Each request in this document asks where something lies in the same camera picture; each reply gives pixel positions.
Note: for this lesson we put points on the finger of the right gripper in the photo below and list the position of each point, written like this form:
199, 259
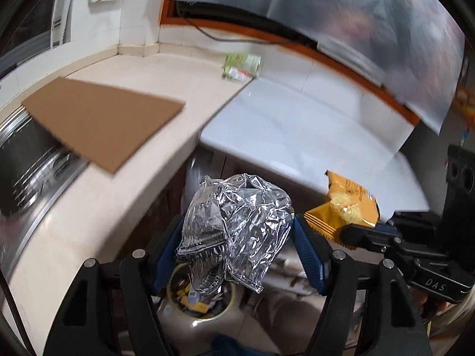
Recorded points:
376, 239
411, 220

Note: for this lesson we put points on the person right hand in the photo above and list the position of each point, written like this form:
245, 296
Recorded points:
428, 306

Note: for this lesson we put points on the white wall mounted holder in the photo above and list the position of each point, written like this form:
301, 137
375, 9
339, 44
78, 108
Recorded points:
60, 14

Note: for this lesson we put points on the green label plastic bottle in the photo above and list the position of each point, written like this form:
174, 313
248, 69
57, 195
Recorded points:
247, 62

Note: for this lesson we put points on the brown cardboard sheet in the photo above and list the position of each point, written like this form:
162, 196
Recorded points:
103, 124

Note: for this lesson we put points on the yellow snack bag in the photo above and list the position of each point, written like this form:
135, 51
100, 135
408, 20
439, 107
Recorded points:
347, 203

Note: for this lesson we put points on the silver foil bag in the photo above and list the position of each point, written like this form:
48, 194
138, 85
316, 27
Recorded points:
233, 229

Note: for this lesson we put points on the stainless steel sink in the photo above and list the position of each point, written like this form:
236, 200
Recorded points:
16, 231

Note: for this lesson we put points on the orange wooden window frame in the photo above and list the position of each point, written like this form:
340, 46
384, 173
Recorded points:
206, 15

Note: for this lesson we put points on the round trash bin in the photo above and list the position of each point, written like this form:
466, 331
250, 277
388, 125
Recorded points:
182, 296

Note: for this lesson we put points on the wire dish rack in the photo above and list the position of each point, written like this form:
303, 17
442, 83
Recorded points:
31, 161

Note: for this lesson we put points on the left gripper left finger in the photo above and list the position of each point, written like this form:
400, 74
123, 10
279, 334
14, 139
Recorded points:
167, 262

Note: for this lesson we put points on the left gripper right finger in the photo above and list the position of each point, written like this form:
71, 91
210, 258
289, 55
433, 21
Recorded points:
314, 253

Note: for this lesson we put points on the tomato printed green package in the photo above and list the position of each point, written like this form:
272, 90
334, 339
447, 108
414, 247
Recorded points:
235, 74

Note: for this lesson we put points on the translucent plastic sheet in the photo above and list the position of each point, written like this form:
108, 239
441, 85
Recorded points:
414, 48

